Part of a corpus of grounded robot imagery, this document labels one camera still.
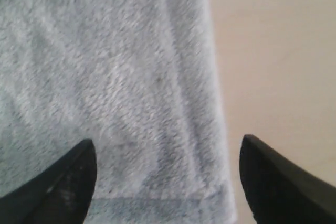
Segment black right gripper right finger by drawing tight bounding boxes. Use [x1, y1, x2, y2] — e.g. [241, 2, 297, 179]
[239, 134, 335, 224]

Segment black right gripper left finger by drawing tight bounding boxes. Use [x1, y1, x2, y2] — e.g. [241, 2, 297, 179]
[1, 139, 97, 224]

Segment light blue fluffy towel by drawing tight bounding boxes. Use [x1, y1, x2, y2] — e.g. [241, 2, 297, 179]
[1, 0, 236, 223]

